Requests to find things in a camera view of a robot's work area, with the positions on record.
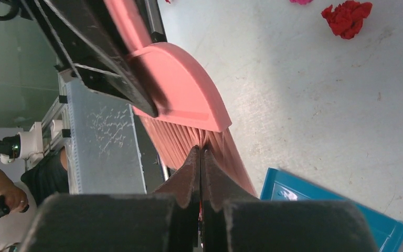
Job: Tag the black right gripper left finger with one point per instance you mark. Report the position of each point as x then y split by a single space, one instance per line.
184 184

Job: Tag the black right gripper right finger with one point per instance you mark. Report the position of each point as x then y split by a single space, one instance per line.
217 186

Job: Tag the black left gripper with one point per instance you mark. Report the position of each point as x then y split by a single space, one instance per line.
86 41

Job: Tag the pink hand brush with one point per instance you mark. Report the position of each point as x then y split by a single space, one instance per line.
191 111

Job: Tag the blue plastic dustpan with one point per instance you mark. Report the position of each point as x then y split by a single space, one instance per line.
280 185

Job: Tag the long pink crumpled paper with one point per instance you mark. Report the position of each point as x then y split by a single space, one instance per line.
301 2

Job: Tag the red paper ball near centre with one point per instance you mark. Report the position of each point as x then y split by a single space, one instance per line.
346 19

